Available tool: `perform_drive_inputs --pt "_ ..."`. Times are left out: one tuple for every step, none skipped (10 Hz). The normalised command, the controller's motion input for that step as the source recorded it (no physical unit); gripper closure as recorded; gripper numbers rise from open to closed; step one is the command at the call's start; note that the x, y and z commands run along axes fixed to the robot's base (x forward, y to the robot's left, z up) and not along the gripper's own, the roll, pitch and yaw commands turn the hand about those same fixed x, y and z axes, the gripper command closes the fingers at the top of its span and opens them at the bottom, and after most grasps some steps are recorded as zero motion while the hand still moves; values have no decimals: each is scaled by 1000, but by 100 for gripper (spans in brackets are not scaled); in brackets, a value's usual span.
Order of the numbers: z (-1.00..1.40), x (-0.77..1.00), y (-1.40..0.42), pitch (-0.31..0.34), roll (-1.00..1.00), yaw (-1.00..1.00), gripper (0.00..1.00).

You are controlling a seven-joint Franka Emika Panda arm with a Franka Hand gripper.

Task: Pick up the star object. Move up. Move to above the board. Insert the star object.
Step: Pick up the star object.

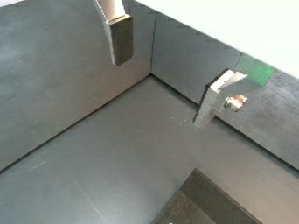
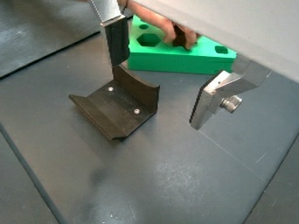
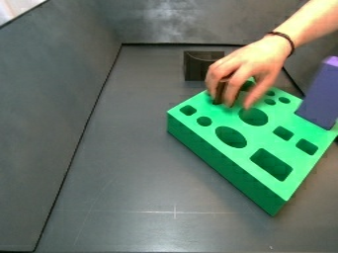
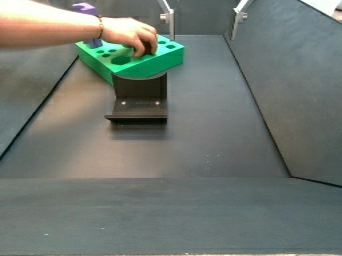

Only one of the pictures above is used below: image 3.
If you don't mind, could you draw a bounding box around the bare human hand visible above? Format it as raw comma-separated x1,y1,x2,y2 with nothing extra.
204,33,294,109

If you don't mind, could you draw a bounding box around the brown star block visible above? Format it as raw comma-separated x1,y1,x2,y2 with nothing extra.
212,78,230,105

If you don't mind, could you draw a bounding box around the purple rectangular block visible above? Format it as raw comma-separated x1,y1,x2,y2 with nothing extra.
295,56,338,129

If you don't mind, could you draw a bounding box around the green foam shape board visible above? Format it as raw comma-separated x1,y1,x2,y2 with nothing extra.
167,88,338,214

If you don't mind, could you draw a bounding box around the bare human forearm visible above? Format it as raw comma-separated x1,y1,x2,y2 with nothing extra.
275,0,338,47

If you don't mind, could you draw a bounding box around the dark bead bracelet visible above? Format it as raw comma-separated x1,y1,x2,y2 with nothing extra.
267,31,295,56

